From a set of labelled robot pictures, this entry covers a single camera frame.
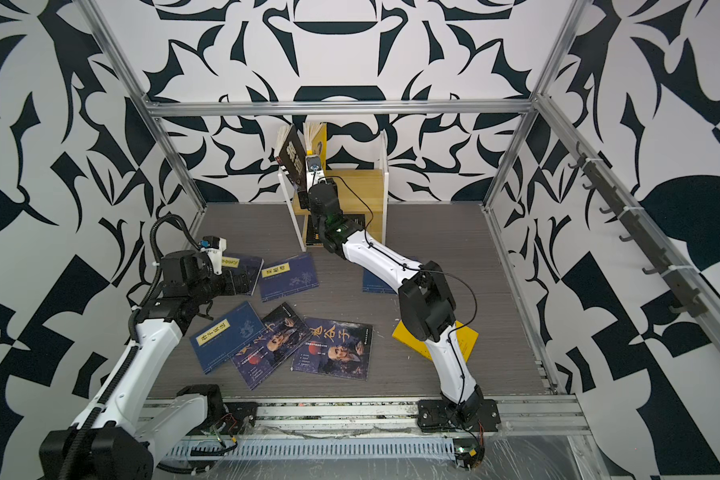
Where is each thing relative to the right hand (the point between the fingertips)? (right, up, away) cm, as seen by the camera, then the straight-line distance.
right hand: (311, 169), depth 81 cm
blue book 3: (+17, -33, +15) cm, 40 cm away
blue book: (-22, -27, +20) cm, 41 cm away
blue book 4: (-25, -46, +3) cm, 52 cm away
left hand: (-18, -25, -1) cm, 31 cm away
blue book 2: (-11, -31, +18) cm, 37 cm away
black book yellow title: (-3, -16, +24) cm, 29 cm away
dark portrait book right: (+6, -49, +3) cm, 50 cm away
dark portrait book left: (-11, -47, +4) cm, 48 cm away
